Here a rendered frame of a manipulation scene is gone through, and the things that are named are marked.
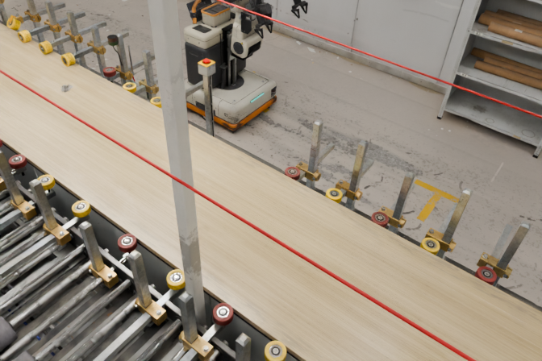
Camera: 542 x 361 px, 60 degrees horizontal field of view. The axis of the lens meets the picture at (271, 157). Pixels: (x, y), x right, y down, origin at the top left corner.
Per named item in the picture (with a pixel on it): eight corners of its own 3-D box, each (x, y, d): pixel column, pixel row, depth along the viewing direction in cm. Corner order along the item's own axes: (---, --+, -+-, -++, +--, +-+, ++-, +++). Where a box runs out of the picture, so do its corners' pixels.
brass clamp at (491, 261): (480, 257, 218) (483, 251, 214) (510, 272, 212) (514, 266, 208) (475, 266, 214) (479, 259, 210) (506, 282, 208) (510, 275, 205)
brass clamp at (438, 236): (427, 233, 229) (431, 226, 226) (455, 246, 224) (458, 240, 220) (423, 241, 226) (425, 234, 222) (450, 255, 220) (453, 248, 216)
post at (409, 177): (387, 238, 247) (408, 170, 215) (393, 241, 245) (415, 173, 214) (384, 242, 244) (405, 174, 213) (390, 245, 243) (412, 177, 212)
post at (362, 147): (347, 208, 254) (362, 139, 222) (352, 211, 252) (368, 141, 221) (343, 212, 252) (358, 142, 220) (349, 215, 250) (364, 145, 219)
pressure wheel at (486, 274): (489, 287, 207) (499, 271, 199) (485, 300, 202) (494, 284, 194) (472, 277, 210) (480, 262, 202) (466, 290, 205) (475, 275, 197)
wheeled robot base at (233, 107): (177, 105, 432) (175, 82, 416) (223, 78, 472) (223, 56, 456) (234, 134, 404) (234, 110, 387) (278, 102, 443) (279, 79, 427)
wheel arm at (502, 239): (503, 228, 232) (506, 222, 229) (510, 231, 230) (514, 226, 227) (473, 288, 205) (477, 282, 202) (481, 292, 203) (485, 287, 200)
